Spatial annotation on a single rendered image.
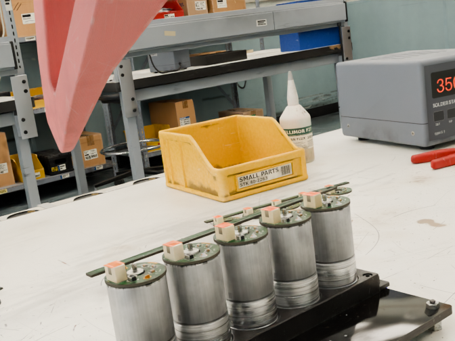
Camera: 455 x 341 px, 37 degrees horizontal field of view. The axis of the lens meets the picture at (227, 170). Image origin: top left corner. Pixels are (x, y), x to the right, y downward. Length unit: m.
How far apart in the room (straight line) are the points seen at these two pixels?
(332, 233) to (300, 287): 0.03
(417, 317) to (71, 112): 0.22
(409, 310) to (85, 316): 0.19
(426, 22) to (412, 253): 5.64
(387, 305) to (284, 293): 0.05
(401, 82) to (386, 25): 5.58
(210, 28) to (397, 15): 3.39
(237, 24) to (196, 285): 2.88
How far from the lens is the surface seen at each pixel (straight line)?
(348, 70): 0.82
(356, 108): 0.82
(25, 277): 0.51
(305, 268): 0.32
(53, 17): 0.17
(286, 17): 3.34
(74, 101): 0.15
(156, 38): 2.90
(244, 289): 0.31
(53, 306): 0.44
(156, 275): 0.27
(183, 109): 5.00
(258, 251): 0.30
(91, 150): 4.60
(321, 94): 6.47
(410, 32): 6.17
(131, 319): 0.28
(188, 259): 0.29
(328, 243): 0.34
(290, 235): 0.32
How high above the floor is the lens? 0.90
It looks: 12 degrees down
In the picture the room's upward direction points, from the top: 8 degrees counter-clockwise
